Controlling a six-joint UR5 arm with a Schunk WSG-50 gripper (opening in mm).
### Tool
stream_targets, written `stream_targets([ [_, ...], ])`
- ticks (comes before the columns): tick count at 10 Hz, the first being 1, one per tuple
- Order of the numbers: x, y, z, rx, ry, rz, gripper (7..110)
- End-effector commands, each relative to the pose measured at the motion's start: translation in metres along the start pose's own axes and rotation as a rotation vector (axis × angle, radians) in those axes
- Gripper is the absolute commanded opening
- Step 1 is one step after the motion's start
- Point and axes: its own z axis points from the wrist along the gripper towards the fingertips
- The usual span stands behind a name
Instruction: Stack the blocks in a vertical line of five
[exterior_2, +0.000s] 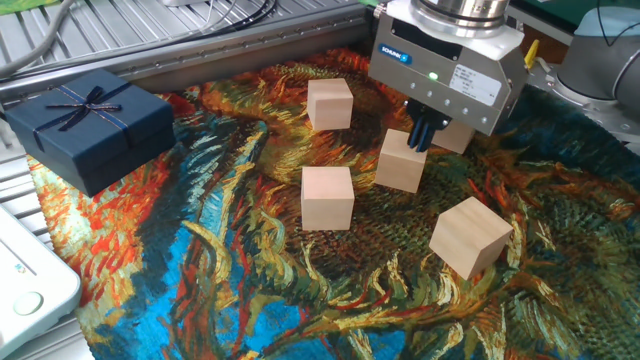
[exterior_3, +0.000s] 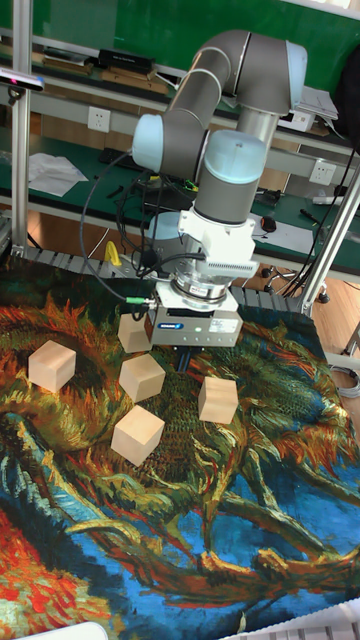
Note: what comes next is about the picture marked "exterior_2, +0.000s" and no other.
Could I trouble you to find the thin black cables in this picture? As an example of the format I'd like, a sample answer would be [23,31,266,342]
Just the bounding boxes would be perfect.
[124,0,279,49]

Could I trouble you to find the thick grey cable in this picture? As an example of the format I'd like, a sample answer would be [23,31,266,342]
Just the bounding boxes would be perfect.
[0,0,79,79]

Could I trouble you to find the navy gift box with ribbon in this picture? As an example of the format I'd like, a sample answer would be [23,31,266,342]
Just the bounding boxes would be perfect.
[4,68,177,198]

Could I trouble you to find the silver Schunk gripper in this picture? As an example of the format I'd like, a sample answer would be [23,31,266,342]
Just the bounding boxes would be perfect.
[368,12,530,154]

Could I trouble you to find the plain wooden cube block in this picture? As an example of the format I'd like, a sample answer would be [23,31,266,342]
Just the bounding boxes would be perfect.
[374,128,430,195]
[306,77,355,132]
[300,166,356,232]
[428,195,515,282]
[430,119,476,155]

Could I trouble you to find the black cable with green connector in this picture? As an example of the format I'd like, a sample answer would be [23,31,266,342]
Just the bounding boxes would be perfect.
[358,0,390,20]

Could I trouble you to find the sunflower painting print cloth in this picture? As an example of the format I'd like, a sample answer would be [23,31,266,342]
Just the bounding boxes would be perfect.
[27,47,640,360]

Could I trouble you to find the white electronic device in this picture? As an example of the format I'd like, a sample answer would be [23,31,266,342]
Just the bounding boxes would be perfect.
[0,204,84,359]

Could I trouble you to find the yellow plastic piece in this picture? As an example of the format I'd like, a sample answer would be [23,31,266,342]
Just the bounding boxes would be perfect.
[523,38,542,71]

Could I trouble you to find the aluminium slotted rail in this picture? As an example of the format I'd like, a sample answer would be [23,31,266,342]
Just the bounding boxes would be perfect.
[0,3,374,101]

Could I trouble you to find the green printed cloth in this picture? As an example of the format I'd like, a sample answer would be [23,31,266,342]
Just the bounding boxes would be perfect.
[0,0,62,15]

